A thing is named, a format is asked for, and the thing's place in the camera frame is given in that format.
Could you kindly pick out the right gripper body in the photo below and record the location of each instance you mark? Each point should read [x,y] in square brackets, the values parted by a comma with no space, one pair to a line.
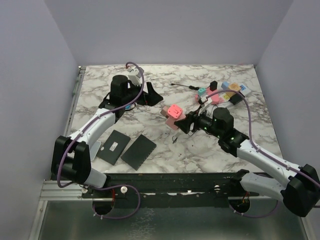
[207,125]

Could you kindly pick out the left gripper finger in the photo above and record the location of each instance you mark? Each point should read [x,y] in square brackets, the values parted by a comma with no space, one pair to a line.
[152,97]
[143,99]

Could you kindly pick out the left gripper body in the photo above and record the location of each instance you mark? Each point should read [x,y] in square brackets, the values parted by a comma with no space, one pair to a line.
[131,93]

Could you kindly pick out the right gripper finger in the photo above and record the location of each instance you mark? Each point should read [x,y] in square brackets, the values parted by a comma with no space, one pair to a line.
[193,117]
[185,124]

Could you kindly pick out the pink cube socket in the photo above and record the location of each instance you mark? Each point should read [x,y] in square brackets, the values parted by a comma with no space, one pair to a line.
[170,121]

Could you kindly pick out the blue plug adapter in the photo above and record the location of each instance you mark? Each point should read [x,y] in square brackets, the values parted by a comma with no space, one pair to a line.
[129,107]

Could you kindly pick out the beige pink USB charger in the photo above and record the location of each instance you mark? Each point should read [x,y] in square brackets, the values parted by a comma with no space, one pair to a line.
[164,111]

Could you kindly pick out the pink square plug adapter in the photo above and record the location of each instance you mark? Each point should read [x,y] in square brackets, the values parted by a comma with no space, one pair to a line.
[175,112]

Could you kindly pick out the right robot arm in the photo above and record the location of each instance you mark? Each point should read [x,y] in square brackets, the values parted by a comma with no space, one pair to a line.
[297,187]

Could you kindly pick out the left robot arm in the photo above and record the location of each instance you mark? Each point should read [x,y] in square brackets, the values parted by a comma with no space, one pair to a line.
[72,155]

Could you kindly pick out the teal charger plug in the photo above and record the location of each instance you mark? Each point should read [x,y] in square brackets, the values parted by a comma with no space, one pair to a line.
[201,92]

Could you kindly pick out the light blue plug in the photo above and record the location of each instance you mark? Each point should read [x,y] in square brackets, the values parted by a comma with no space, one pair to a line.
[225,85]

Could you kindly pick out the orange tan plug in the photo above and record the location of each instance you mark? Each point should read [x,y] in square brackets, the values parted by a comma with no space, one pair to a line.
[232,89]

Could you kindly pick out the white power strip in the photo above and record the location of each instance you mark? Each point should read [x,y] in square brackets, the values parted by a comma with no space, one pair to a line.
[226,101]

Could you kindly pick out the pink triangular power strip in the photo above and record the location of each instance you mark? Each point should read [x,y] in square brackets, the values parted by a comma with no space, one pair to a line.
[215,98]

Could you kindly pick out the large black adapter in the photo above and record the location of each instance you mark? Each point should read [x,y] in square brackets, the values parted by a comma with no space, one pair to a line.
[236,98]

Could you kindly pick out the black screwdriver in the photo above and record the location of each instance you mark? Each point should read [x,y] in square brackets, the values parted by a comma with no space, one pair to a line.
[194,88]

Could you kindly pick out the small black charger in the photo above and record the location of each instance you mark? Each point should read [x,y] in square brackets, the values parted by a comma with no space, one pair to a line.
[213,86]

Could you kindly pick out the right black flat box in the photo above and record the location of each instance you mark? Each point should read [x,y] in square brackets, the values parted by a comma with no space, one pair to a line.
[138,152]

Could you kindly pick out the black flat box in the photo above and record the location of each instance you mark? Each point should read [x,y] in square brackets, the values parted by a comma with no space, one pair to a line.
[138,152]
[113,147]

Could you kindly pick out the left black flat box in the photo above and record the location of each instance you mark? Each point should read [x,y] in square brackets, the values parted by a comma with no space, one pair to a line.
[113,147]

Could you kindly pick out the white flat remote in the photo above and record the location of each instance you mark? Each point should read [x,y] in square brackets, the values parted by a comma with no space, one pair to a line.
[94,150]

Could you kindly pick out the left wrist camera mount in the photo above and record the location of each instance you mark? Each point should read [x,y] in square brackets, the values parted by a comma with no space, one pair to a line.
[134,75]

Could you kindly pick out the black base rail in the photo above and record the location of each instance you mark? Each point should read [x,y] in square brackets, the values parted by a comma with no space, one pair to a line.
[180,190]

